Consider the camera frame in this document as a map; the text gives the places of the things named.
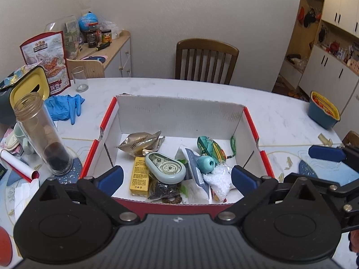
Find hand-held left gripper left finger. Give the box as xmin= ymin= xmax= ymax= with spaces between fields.
xmin=39 ymin=165 xmax=141 ymax=226

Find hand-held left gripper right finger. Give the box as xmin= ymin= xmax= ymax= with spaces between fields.
xmin=213 ymin=165 xmax=324 ymax=226

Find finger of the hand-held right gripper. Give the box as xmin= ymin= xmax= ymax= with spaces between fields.
xmin=283 ymin=173 xmax=359 ymax=232
xmin=309 ymin=144 xmax=359 ymax=171

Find bag of white beads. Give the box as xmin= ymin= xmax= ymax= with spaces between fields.
xmin=202 ymin=164 xmax=233 ymax=201

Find small yellow box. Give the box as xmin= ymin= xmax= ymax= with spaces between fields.
xmin=129 ymin=157 xmax=152 ymax=198

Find teal silicone toy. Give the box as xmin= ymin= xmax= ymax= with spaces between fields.
xmin=197 ymin=155 xmax=216 ymax=174

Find silver foil packet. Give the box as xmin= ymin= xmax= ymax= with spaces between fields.
xmin=116 ymin=130 xmax=166 ymax=158

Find green painted fish ornament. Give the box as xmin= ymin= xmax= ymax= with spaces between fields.
xmin=197 ymin=135 xmax=238 ymax=163

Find bag of black beads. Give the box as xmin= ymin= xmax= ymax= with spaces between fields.
xmin=148 ymin=181 xmax=183 ymax=201

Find pale green correction tape dispenser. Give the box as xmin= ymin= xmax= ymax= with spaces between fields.
xmin=145 ymin=152 xmax=187 ymax=183

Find red cardboard box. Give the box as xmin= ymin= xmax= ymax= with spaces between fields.
xmin=79 ymin=95 xmax=276 ymax=222

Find person's right hand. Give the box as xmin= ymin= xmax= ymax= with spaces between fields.
xmin=348 ymin=228 xmax=359 ymax=249

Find brown wooden chair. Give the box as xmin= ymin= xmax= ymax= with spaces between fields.
xmin=341 ymin=130 xmax=359 ymax=148

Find blue white printed table mat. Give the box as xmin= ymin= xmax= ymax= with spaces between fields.
xmin=0 ymin=137 xmax=359 ymax=231

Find blue dotted coaster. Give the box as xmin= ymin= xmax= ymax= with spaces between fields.
xmin=60 ymin=158 xmax=83 ymax=186

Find blue and yellow strainer basket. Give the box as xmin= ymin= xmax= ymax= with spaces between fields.
xmin=307 ymin=98 xmax=341 ymax=130

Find pile of strawberries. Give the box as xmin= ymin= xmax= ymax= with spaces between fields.
xmin=313 ymin=95 xmax=336 ymax=117

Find white floor cabinet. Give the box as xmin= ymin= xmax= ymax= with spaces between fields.
xmin=299 ymin=45 xmax=359 ymax=139

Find tall clear glass bottle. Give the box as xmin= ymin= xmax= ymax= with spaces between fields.
xmin=13 ymin=91 xmax=74 ymax=177

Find crumpled white paper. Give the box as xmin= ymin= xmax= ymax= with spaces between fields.
xmin=14 ymin=179 xmax=40 ymax=222

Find blue nitrile glove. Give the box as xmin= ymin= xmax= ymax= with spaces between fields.
xmin=44 ymin=94 xmax=85 ymax=125

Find rolled white paper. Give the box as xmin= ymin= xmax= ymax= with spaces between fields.
xmin=0 ymin=149 xmax=40 ymax=183

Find pale green mug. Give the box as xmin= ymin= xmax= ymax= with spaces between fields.
xmin=13 ymin=123 xmax=36 ymax=155

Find clear drinking glass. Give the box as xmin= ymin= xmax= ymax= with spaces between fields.
xmin=71 ymin=66 xmax=89 ymax=93

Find left wooden chair back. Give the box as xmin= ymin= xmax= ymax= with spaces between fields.
xmin=66 ymin=59 xmax=106 ymax=79

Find dark blue pad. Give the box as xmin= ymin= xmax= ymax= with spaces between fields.
xmin=81 ymin=55 xmax=109 ymax=62

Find red round object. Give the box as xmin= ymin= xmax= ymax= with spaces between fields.
xmin=0 ymin=226 xmax=13 ymax=267

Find yellow lidded grey container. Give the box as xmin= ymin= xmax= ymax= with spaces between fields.
xmin=0 ymin=66 xmax=51 ymax=125

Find white wooden sideboard cabinet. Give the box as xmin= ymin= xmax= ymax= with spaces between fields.
xmin=81 ymin=31 xmax=132 ymax=78

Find black hanging bag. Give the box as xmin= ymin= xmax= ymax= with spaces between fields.
xmin=303 ymin=8 xmax=317 ymax=29

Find dark wooden dining chair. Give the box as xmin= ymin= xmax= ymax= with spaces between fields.
xmin=175 ymin=39 xmax=240 ymax=85

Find red white snack bag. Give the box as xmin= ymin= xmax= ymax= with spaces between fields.
xmin=20 ymin=31 xmax=71 ymax=96

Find colourful candy packets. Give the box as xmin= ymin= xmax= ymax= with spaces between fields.
xmin=0 ymin=64 xmax=37 ymax=90

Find dark glass jar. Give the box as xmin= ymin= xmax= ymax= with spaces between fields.
xmin=86 ymin=29 xmax=99 ymax=48

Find clear decorative plant box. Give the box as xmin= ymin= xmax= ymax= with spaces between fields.
xmin=64 ymin=20 xmax=82 ymax=59

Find clear plastic bag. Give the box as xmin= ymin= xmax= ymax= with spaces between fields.
xmin=99 ymin=20 xmax=123 ymax=40

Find blue globe toy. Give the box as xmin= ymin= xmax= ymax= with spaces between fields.
xmin=78 ymin=12 xmax=99 ymax=31

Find white wall cabinet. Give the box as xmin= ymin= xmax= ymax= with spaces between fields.
xmin=301 ymin=0 xmax=359 ymax=39

